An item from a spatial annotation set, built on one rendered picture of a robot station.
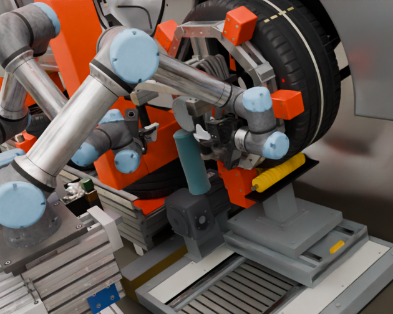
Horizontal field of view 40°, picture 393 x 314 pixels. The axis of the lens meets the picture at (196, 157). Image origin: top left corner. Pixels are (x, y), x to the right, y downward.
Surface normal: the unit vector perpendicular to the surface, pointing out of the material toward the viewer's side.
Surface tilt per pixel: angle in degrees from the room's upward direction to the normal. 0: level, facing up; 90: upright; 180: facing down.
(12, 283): 90
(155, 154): 90
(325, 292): 0
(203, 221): 90
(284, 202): 90
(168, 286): 0
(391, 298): 0
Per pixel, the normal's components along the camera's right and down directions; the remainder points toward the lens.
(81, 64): 0.61, 0.18
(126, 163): 0.00, 0.35
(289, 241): -0.25, -0.88
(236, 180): -0.75, 0.44
